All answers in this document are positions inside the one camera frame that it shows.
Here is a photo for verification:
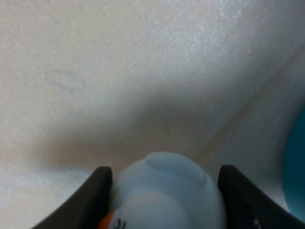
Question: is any pale blue rubber duck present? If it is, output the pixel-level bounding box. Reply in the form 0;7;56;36
98;152;227;229

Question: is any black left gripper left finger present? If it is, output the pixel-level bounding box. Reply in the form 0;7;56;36
34;167;112;229

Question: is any teal saucepan with handle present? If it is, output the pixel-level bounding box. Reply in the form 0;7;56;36
282;108;305;221

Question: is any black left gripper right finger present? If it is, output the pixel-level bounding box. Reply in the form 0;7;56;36
218;165;305;229

